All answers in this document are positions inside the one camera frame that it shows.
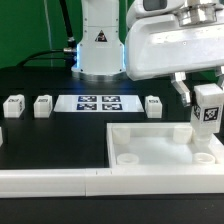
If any white sheet with tags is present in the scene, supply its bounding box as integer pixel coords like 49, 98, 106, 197
54, 95, 144, 113

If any white square table top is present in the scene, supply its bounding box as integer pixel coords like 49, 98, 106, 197
107, 123, 224, 168

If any white block at left edge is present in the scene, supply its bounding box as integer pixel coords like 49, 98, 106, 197
0, 127, 3, 147

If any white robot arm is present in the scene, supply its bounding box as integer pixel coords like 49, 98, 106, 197
72, 0, 224, 106

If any white front obstacle bar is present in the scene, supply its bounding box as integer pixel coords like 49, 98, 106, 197
0, 165, 224, 198

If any black cable bundle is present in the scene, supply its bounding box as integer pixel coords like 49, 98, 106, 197
16, 0, 78, 69

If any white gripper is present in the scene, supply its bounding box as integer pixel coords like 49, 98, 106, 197
125, 0, 224, 107

